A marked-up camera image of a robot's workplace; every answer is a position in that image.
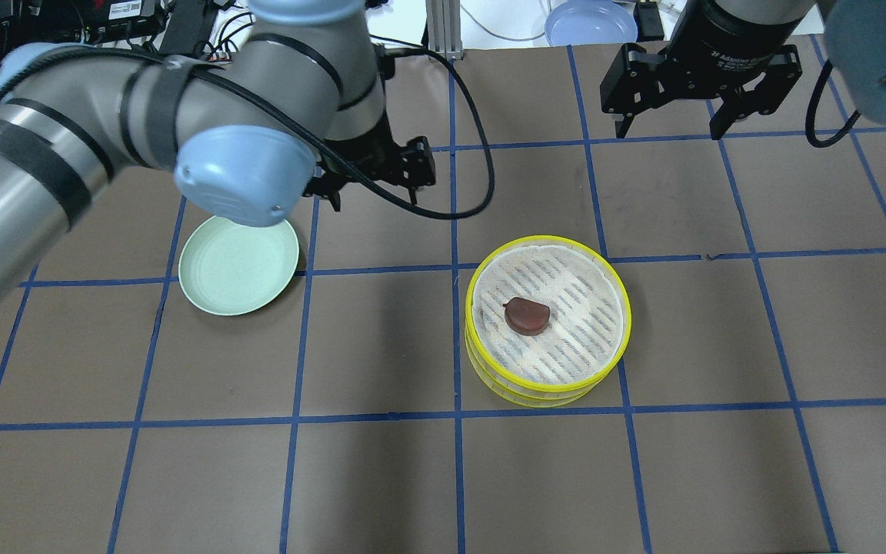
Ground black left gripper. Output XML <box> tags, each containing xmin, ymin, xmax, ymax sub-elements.
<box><xmin>324</xmin><ymin>46</ymin><xmax>437</xmax><ymax>213</ymax></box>

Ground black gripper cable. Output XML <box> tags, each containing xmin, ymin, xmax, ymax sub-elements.
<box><xmin>205</xmin><ymin>46</ymin><xmax>496</xmax><ymax>221</ymax></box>

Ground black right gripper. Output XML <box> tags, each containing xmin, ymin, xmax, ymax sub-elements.
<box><xmin>600</xmin><ymin>1</ymin><xmax>803</xmax><ymax>141</ymax></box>

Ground light green plate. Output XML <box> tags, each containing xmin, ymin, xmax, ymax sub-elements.
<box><xmin>177</xmin><ymin>216</ymin><xmax>300</xmax><ymax>316</ymax></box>

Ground blue plate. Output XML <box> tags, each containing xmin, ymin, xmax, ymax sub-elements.
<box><xmin>545</xmin><ymin>1</ymin><xmax>638</xmax><ymax>46</ymax></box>

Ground yellow bamboo steamer basket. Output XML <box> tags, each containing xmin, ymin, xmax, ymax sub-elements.
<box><xmin>464</xmin><ymin>235</ymin><xmax>633</xmax><ymax>399</ymax></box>

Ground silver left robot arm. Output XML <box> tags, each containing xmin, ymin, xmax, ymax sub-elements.
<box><xmin>0</xmin><ymin>1</ymin><xmax>434</xmax><ymax>301</ymax></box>

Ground aluminium frame post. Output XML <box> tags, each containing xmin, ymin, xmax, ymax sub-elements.
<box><xmin>425</xmin><ymin>0</ymin><xmax>465</xmax><ymax>60</ymax></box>

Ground brown half-round bun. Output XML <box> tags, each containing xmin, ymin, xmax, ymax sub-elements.
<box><xmin>502</xmin><ymin>297</ymin><xmax>551</xmax><ymax>336</ymax></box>

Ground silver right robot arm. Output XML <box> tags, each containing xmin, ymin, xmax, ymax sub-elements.
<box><xmin>551</xmin><ymin>1</ymin><xmax>886</xmax><ymax>214</ymax></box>

